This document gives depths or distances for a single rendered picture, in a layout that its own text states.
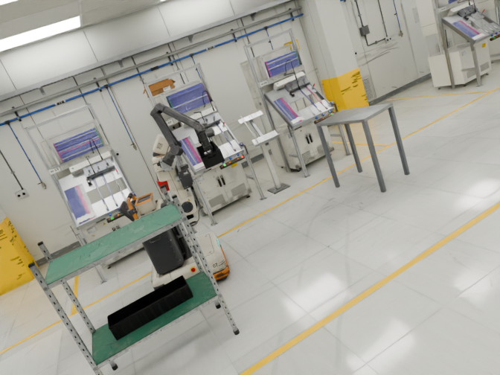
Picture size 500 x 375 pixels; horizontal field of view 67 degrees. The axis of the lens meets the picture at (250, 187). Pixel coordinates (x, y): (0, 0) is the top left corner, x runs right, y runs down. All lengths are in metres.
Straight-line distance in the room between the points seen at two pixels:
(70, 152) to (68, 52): 2.04
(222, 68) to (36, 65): 2.83
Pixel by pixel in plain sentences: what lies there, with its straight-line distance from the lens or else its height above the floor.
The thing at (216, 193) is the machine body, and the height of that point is 0.26.
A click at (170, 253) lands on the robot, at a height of 0.45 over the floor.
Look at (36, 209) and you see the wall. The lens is 6.61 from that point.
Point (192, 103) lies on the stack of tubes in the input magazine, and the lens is 5.09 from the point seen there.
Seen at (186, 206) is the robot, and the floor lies 0.73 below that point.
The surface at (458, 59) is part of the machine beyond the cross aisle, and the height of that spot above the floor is 0.49.
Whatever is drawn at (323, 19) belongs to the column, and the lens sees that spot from 7.28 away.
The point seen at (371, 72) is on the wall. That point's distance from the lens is 8.45.
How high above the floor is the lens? 1.67
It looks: 17 degrees down
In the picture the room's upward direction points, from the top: 21 degrees counter-clockwise
